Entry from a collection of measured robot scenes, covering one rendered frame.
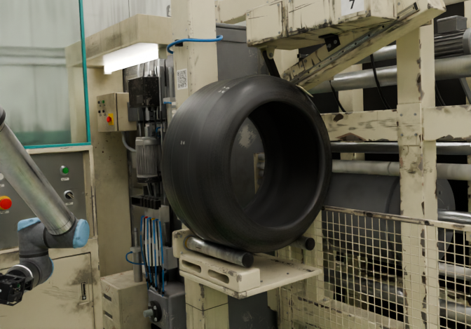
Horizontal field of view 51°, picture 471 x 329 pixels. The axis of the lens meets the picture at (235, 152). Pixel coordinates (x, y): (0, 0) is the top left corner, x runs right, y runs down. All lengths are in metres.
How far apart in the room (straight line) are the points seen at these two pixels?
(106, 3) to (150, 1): 0.98
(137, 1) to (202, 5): 9.47
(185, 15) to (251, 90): 0.50
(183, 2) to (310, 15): 0.49
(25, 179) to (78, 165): 0.65
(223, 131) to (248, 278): 0.47
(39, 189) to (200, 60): 0.78
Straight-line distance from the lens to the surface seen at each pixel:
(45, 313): 2.09
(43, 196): 1.51
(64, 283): 2.08
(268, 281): 1.68
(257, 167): 2.18
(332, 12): 1.70
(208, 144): 1.45
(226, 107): 1.49
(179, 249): 1.83
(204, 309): 1.98
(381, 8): 1.65
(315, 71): 1.91
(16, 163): 1.42
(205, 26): 1.93
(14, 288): 1.58
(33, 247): 1.73
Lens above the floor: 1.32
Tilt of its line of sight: 3 degrees down
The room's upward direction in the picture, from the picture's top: 2 degrees counter-clockwise
